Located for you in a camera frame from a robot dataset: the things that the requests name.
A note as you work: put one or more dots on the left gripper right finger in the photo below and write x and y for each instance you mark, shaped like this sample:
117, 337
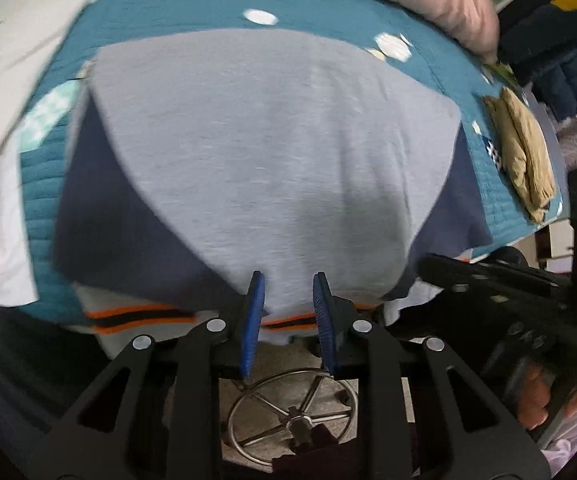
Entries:
422, 413

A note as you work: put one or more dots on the navy yellow puffer jacket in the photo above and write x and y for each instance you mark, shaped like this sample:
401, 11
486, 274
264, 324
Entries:
538, 39

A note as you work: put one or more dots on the navy grey sweatshirt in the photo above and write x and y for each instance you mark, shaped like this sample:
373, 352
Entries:
198, 159

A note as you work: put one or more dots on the teal quilted bed cover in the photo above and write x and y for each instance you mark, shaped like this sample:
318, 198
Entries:
437, 61

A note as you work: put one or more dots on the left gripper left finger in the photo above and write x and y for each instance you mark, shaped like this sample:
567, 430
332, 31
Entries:
154, 412

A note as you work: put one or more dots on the folded khaki trousers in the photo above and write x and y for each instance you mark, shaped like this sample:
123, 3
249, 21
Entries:
524, 154

